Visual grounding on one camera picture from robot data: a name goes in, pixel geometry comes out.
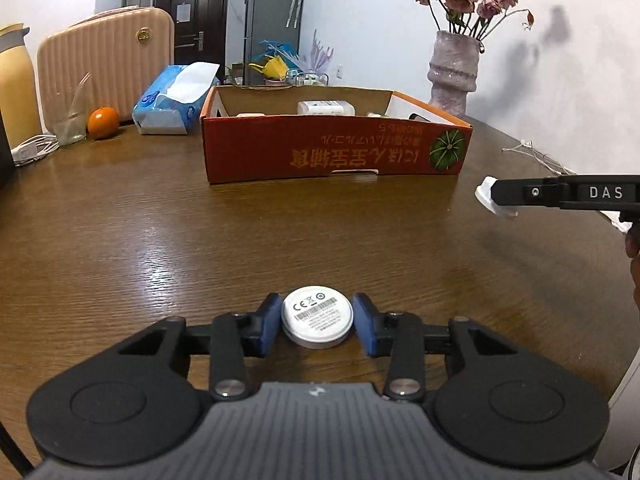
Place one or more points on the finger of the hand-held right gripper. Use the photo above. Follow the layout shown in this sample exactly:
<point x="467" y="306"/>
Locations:
<point x="525" y="192"/>

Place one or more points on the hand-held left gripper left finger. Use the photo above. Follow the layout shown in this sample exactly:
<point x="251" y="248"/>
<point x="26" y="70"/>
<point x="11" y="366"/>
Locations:
<point x="267" y="327"/>

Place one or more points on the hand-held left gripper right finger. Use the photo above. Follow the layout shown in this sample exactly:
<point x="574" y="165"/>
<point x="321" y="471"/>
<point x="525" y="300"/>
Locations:
<point x="365" y="327"/>

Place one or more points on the white round disc device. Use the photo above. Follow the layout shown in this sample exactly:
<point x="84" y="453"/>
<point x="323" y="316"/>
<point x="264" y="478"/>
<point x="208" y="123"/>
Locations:
<point x="317" y="315"/>

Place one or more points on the red cardboard box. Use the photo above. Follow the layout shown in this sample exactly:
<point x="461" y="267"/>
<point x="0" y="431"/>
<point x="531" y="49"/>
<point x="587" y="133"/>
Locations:
<point x="330" y="150"/>

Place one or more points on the white printed packet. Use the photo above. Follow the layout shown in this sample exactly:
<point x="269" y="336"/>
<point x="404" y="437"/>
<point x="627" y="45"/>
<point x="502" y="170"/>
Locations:
<point x="325" y="108"/>

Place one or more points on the person's right forearm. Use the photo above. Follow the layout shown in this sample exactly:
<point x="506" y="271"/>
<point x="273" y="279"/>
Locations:
<point x="636" y="285"/>

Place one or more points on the person's right hand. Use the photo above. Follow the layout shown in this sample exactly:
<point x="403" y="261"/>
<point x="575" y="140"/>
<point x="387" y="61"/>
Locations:
<point x="633" y="242"/>

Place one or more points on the white cloth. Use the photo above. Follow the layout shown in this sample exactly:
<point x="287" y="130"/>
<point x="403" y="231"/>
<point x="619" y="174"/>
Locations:
<point x="614" y="220"/>

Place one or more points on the pale pink vase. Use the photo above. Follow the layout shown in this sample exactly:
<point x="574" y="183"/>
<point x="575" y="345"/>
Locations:
<point x="452" y="80"/>

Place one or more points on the blue tissue pack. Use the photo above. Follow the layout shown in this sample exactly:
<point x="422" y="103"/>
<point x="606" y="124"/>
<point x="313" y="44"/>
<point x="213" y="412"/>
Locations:
<point x="170" y="105"/>

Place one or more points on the purple decoration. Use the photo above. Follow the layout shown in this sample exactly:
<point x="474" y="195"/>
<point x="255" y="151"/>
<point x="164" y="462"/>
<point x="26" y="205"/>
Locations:
<point x="319" y="55"/>

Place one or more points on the yellow watering can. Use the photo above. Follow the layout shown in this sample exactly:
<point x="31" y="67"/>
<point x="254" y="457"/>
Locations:
<point x="275" y="67"/>

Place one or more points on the orange fruit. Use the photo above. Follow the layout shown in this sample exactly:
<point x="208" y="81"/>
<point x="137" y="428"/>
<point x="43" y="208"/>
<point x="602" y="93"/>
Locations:
<point x="103" y="122"/>

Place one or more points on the blue plastic hangers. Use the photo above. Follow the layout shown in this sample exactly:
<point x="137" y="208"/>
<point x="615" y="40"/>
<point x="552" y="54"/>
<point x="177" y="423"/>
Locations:
<point x="280" y="50"/>

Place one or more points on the clear glass cup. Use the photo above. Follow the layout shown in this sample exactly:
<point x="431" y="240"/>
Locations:
<point x="70" y="120"/>

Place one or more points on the grey fridge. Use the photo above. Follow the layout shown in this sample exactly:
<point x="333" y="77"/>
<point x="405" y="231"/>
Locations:
<point x="272" y="15"/>

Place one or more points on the black object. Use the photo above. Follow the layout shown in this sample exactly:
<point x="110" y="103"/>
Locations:
<point x="5" y="160"/>

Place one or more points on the pink ribbed suitcase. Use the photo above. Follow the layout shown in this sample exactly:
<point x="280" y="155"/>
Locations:
<point x="110" y="50"/>

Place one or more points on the dark door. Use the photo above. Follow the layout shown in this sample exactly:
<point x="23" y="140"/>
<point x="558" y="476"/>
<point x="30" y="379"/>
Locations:
<point x="192" y="15"/>

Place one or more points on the yellow thermos jug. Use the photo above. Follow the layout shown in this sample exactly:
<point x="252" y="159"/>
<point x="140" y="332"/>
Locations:
<point x="17" y="90"/>

